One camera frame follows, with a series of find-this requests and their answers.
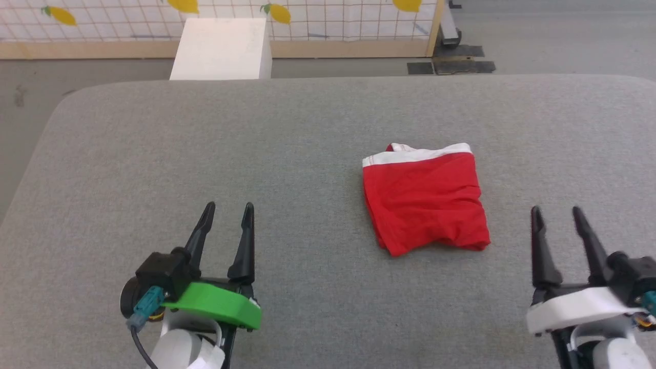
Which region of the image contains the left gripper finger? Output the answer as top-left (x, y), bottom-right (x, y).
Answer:
top-left (183, 201), bottom-right (216, 267)
top-left (227, 202), bottom-right (256, 283)

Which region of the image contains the white box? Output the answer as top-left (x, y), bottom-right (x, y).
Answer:
top-left (169, 18), bottom-right (273, 81)

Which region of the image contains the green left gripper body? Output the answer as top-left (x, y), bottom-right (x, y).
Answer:
top-left (162, 266), bottom-right (262, 331)

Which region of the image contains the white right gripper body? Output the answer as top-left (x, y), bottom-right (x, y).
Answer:
top-left (526, 283), bottom-right (647, 337)

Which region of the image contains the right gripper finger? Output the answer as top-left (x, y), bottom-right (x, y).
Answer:
top-left (572, 206), bottom-right (611, 286)
top-left (530, 206), bottom-right (563, 289)

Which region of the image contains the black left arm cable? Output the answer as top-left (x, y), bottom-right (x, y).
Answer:
top-left (130, 325), bottom-right (158, 369)

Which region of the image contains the grey metal stand leg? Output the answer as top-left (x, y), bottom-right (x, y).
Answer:
top-left (440, 0), bottom-right (462, 50)

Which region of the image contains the wire grid fence with lemons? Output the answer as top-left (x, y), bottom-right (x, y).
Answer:
top-left (0, 0), bottom-right (446, 60)

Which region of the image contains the red jersey garment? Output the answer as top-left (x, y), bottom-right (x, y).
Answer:
top-left (362, 142), bottom-right (491, 257)

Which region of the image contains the large black floor mat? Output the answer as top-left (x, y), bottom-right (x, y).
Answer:
top-left (433, 45), bottom-right (497, 75)

